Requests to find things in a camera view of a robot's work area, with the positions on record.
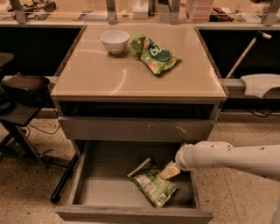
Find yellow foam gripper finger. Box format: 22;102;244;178
159;161;181;179

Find green jalapeno chip bag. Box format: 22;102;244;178
127;157;177;207

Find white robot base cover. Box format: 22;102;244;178
241;73;280;99

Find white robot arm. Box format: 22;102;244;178
159;141;280;182

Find open middle drawer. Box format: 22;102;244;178
56;141;213;224

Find grey drawer cabinet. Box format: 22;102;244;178
50;24;228;224

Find grey upper drawer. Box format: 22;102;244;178
59;116;214;143

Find green chip bag on counter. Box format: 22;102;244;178
129;33;179;75

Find dark bag on side table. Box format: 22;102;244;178
2;73;50;107

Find white ceramic bowl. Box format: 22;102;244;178
100;31;130;54

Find pink stacked trays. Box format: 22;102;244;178
185;0;214;22

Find black floor cable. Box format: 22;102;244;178
27;108;61;136

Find white handled tool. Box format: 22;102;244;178
226;31;272;79

